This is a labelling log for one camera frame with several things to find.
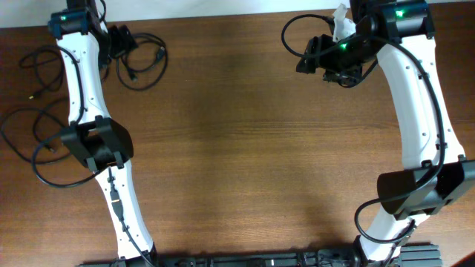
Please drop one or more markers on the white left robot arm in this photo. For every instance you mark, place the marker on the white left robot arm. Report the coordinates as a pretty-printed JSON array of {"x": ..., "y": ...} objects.
[{"x": 99, "y": 143}]

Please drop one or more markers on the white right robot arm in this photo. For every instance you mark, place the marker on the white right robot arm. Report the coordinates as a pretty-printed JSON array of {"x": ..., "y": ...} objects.
[{"x": 398, "y": 37}]

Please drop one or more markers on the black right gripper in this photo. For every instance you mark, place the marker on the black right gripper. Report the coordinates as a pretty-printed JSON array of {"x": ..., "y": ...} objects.
[{"x": 320, "y": 47}]

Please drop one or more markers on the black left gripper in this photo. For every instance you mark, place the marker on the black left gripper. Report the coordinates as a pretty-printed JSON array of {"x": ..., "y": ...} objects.
[{"x": 121, "y": 41}]

